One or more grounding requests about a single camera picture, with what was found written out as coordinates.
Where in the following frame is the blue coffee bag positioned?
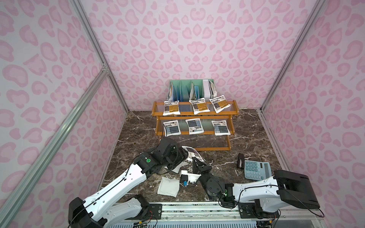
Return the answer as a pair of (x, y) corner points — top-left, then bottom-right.
(212, 120), (231, 136)
(186, 118), (204, 135)
(163, 120), (181, 137)

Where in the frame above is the orange wooden three-tier shelf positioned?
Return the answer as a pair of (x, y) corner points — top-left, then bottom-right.
(152, 100), (239, 151)

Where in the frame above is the yellow coffee bag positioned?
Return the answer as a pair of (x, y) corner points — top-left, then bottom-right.
(163, 101), (181, 116)
(210, 95), (231, 113)
(189, 98), (210, 115)

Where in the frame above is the light blue calculator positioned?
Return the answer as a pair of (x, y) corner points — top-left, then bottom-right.
(244, 160), (272, 181)

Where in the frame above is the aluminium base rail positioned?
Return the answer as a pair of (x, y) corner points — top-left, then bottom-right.
(108, 201), (326, 228)

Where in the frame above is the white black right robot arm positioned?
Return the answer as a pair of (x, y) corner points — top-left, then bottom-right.
(193, 158), (320, 213)

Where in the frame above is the white binder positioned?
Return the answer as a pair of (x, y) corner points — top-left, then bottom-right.
(202, 79), (211, 100)

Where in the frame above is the green file organizer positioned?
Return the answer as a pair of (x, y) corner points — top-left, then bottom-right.
(166, 79), (218, 102)

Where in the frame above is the plain white bag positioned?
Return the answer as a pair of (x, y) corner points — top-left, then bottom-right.
(157, 177), (180, 198)

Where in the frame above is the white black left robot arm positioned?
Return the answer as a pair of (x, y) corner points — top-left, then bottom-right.
(68, 137), (188, 228)

